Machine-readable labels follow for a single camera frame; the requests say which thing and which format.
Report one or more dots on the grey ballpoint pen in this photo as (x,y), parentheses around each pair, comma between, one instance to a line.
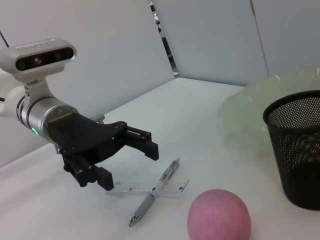
(147,202)

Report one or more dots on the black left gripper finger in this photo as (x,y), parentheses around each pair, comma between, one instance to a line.
(147,147)
(103,178)

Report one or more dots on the green glass fruit plate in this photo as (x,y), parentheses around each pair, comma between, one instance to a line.
(245,112)

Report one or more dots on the black mesh pen holder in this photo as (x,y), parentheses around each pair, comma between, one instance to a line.
(300,175)

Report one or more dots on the transparent plastic ruler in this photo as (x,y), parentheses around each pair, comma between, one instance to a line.
(175,187)

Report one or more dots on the pink peach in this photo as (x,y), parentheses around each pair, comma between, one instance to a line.
(217,215)

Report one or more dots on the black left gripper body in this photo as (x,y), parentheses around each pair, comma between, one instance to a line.
(82,135)

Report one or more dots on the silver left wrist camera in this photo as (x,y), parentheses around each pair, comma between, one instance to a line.
(37,60)

